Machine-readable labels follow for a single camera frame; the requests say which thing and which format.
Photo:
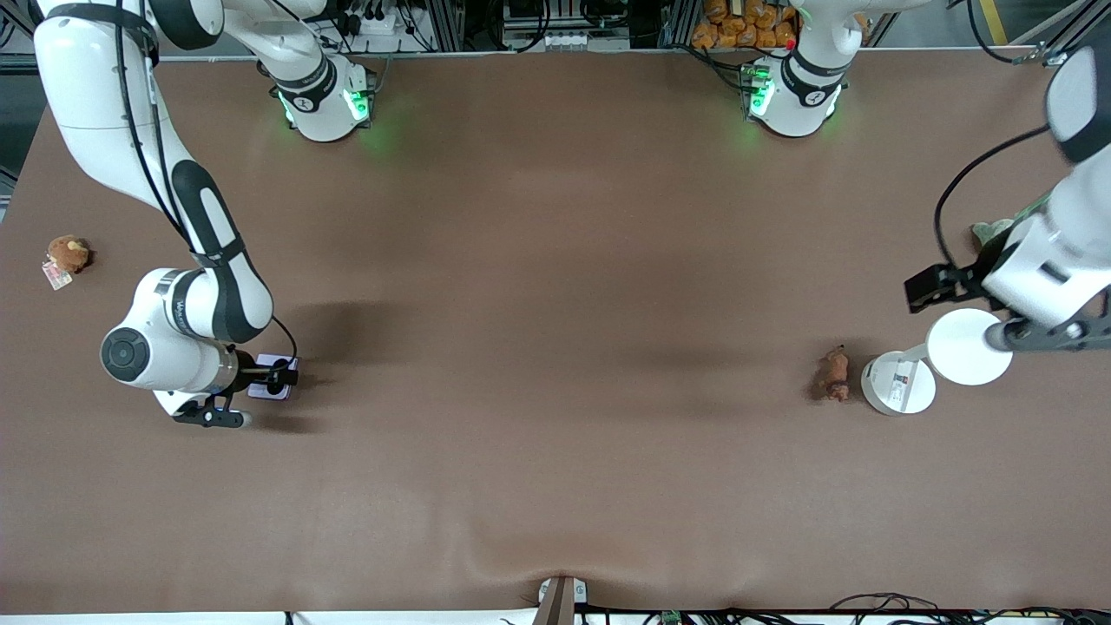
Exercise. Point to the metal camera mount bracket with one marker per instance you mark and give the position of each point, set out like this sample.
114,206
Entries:
560,601

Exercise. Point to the brown plush toy with tag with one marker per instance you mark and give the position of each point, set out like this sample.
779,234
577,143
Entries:
68,253

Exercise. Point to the white round table lamp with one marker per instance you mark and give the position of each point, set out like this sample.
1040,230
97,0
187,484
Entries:
963,347

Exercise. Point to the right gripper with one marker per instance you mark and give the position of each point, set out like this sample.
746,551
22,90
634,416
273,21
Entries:
254,373

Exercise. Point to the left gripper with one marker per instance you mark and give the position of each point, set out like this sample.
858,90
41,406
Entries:
966,279

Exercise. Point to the purple smartphone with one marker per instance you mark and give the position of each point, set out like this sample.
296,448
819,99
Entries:
265,388

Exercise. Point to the aluminium frame profile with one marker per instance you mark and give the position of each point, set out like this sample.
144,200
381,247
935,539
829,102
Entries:
1046,48
13,35

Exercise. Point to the grey green Totoro plush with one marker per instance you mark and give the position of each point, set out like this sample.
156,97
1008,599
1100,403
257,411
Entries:
991,231

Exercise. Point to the white power strip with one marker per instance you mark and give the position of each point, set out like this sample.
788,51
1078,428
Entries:
382,22

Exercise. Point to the brown lion statue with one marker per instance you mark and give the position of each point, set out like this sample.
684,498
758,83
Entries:
833,375

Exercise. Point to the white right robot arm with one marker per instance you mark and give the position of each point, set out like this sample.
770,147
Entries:
87,87

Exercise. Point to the pile of orange buns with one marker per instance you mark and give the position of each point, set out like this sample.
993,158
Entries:
746,22

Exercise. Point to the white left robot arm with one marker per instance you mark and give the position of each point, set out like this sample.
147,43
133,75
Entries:
803,87

